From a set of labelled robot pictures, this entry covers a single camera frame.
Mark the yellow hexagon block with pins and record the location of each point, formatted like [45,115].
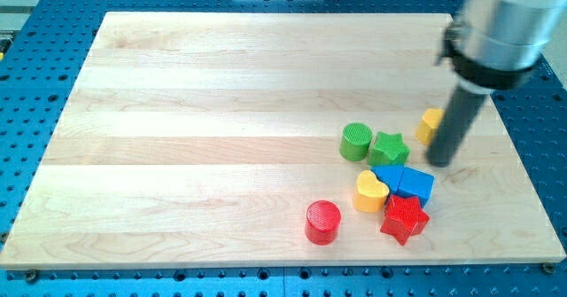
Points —
[429,125]

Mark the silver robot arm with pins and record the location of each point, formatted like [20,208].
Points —
[497,44]

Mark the green cylinder block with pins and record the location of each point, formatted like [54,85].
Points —
[355,140]

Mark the red cylinder block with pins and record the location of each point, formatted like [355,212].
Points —
[323,219]

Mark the light wooden board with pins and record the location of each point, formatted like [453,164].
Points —
[196,139]

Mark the yellow heart block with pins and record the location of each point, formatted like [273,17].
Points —
[370,193]

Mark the green star block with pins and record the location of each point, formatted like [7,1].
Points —
[388,149]

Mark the blue triangle block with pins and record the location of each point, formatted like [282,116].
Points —
[390,175]

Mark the blue cube block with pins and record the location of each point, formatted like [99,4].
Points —
[415,183]

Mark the red star block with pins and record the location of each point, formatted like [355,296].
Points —
[403,218]

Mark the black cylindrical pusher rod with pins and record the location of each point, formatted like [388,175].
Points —
[462,109]

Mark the blue perforated table plate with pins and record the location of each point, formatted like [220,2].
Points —
[45,57]

